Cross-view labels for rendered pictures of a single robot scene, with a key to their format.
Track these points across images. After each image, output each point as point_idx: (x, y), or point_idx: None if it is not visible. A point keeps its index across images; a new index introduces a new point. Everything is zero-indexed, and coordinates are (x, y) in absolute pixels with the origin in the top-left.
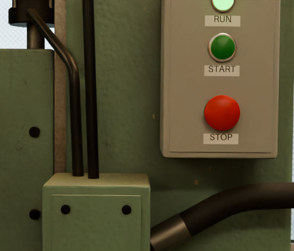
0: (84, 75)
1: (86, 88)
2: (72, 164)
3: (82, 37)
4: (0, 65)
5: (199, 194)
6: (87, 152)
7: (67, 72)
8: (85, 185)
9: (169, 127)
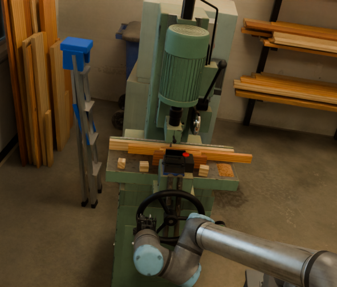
0: (212, 46)
1: (212, 48)
2: (207, 63)
3: None
4: None
5: None
6: (210, 60)
7: (208, 46)
8: (216, 65)
9: (212, 50)
